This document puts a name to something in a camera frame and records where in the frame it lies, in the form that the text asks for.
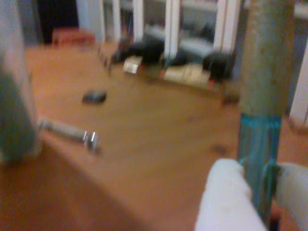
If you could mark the silver metallic cylindrical object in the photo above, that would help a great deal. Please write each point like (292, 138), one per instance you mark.
(65, 131)

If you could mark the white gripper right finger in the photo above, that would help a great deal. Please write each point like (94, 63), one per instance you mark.
(296, 197)

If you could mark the reddish brown stool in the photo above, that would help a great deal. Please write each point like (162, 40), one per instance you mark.
(72, 36)

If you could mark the white window frames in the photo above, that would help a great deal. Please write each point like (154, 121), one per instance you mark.
(173, 24)

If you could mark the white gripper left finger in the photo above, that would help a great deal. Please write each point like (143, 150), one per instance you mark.
(226, 199)

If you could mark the white mug with green-blue pattern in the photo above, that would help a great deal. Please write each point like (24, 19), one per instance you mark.
(14, 108)

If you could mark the black bag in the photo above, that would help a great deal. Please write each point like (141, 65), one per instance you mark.
(149, 51)

